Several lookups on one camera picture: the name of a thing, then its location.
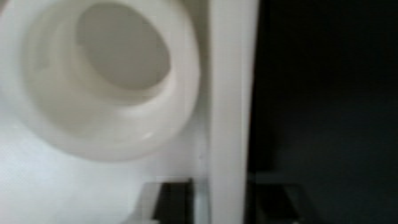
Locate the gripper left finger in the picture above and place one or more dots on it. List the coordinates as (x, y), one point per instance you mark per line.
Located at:
(166, 203)

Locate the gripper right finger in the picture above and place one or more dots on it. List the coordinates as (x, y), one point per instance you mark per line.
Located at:
(278, 198)

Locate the white square tabletop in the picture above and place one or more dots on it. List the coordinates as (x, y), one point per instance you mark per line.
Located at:
(125, 106)

